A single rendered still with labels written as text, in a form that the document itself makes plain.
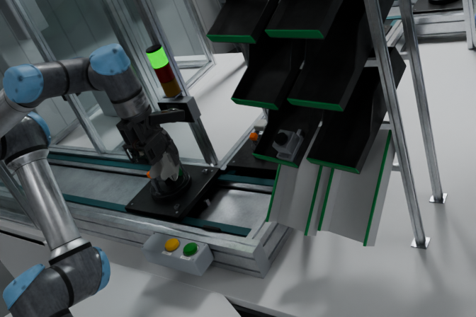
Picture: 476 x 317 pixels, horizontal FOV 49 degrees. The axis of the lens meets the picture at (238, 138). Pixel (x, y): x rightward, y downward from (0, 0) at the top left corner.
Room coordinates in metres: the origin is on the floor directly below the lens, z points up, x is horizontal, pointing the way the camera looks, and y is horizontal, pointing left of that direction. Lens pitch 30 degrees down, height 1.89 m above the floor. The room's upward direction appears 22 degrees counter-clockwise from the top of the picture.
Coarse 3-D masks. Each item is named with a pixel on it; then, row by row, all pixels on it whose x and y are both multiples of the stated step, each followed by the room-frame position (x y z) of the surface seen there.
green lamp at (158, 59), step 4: (156, 52) 1.47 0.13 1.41; (160, 52) 1.47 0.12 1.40; (164, 52) 1.49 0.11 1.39; (148, 56) 1.48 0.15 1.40; (152, 56) 1.47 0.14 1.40; (156, 56) 1.47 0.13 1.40; (160, 56) 1.47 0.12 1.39; (164, 56) 1.48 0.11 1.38; (152, 60) 1.47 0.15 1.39; (156, 60) 1.47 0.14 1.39; (160, 60) 1.47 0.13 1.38; (164, 60) 1.47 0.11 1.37; (152, 64) 1.48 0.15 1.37; (156, 64) 1.47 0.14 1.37; (160, 64) 1.47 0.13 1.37; (164, 64) 1.47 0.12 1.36; (156, 68) 1.47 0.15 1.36
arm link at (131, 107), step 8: (136, 96) 1.05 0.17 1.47; (144, 96) 1.07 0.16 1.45; (112, 104) 1.07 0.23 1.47; (120, 104) 1.05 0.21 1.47; (128, 104) 1.05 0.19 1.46; (136, 104) 1.05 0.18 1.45; (144, 104) 1.06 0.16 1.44; (120, 112) 1.05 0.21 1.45; (128, 112) 1.05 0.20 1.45; (136, 112) 1.05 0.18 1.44
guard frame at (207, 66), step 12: (192, 0) 2.59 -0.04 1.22; (192, 12) 2.57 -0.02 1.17; (204, 36) 2.58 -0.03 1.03; (204, 48) 2.58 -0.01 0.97; (204, 72) 2.51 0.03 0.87; (192, 84) 2.43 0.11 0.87; (60, 132) 2.43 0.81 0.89; (0, 168) 1.69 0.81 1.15; (12, 180) 1.69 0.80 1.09; (12, 192) 1.69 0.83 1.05; (24, 204) 1.68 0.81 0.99; (0, 216) 1.86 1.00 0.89; (12, 216) 1.82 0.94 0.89; (36, 228) 1.69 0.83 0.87
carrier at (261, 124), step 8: (264, 120) 1.60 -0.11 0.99; (256, 128) 1.59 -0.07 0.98; (264, 128) 1.46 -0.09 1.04; (248, 144) 1.53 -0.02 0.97; (240, 152) 1.50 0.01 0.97; (248, 152) 1.48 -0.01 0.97; (232, 160) 1.47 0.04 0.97; (240, 160) 1.45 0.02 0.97; (248, 160) 1.43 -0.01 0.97; (256, 160) 1.42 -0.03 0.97; (264, 160) 1.40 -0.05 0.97; (232, 168) 1.44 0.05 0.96; (240, 168) 1.42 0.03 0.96; (248, 168) 1.40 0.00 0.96; (256, 168) 1.37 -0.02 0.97; (264, 168) 1.35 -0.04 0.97; (272, 168) 1.34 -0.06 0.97
